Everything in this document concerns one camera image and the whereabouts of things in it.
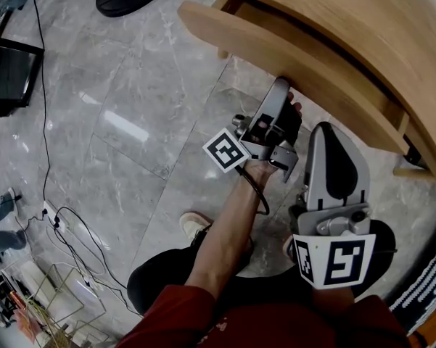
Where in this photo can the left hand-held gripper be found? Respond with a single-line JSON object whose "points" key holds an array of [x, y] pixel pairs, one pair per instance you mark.
{"points": [[226, 151]]}

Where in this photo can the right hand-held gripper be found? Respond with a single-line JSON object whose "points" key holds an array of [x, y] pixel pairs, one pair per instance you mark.
{"points": [[342, 259]]}

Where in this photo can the wooden drawer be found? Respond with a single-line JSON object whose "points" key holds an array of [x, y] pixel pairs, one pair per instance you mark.
{"points": [[275, 56]]}

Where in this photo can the person's right forearm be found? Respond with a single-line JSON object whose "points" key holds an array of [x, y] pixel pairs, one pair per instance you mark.
{"points": [[333, 299]]}

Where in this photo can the person's left forearm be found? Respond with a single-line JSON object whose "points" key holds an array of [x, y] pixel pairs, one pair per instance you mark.
{"points": [[232, 223]]}

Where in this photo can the wooden coffee table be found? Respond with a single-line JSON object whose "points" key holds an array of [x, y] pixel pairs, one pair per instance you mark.
{"points": [[384, 20]]}

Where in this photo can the person's left hand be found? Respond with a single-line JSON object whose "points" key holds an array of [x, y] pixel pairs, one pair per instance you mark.
{"points": [[298, 110]]}

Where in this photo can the person's right shoe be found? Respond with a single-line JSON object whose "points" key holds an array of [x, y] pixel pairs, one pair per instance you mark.
{"points": [[288, 247]]}

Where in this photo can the person's shoe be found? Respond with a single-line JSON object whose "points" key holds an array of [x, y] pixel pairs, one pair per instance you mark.
{"points": [[192, 223], [288, 247]]}

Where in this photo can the black white striped blanket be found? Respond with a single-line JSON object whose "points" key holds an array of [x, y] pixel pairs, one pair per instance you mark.
{"points": [[424, 285]]}

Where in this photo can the person's left shoe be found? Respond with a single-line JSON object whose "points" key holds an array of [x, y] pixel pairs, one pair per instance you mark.
{"points": [[192, 223]]}

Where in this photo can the person's red shirt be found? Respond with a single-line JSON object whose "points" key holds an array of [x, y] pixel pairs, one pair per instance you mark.
{"points": [[275, 325]]}

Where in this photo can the orange sofa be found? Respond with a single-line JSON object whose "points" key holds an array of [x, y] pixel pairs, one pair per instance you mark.
{"points": [[435, 328]]}

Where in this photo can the person's black trousers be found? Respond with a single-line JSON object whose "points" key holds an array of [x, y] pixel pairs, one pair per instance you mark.
{"points": [[159, 277]]}

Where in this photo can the black glass display cabinet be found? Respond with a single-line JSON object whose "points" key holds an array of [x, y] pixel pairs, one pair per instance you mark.
{"points": [[7, 74]]}

